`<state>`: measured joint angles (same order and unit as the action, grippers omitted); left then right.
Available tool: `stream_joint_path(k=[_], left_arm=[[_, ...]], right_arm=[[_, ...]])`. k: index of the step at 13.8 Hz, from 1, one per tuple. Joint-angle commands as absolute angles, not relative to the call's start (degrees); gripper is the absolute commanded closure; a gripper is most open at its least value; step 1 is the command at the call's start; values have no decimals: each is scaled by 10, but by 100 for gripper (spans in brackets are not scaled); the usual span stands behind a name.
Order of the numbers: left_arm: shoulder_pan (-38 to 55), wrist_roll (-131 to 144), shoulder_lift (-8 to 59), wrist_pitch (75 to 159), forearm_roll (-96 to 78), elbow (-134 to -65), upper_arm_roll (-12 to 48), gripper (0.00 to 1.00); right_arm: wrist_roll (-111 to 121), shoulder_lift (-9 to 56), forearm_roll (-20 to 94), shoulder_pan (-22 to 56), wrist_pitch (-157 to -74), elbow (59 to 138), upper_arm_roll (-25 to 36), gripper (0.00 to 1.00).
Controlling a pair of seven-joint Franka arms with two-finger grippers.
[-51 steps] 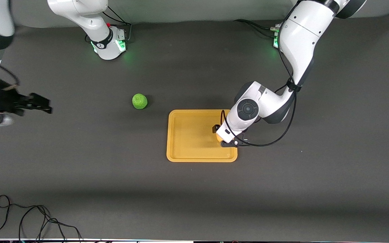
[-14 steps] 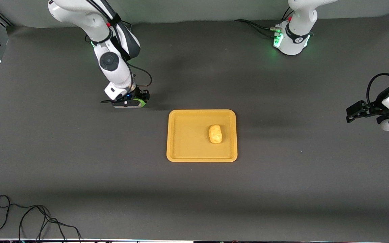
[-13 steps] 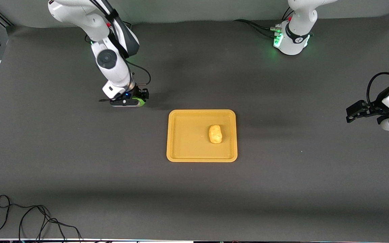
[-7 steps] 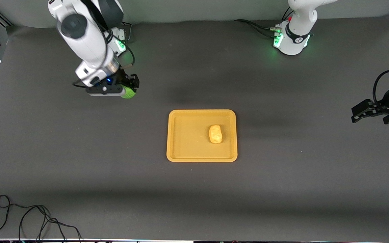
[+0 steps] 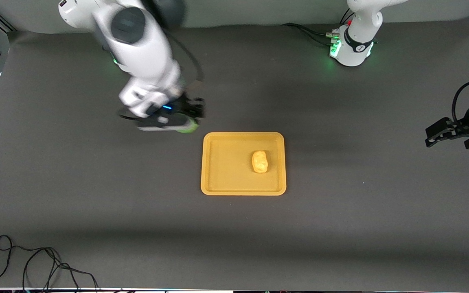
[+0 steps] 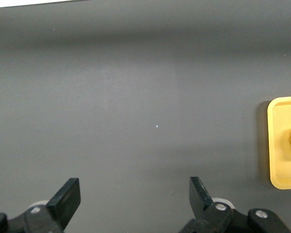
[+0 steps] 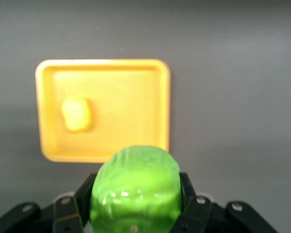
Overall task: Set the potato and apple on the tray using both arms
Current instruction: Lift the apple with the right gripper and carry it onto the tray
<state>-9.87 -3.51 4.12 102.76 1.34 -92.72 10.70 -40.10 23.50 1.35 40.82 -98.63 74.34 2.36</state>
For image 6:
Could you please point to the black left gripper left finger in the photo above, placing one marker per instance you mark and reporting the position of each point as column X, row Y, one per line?
column 65, row 201

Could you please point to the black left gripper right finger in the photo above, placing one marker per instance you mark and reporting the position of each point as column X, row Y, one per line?
column 201, row 196

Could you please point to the yellow plastic tray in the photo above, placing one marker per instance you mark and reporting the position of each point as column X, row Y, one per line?
column 279, row 170

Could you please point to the dark grey table mat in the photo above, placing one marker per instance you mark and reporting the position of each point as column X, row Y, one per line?
column 135, row 85

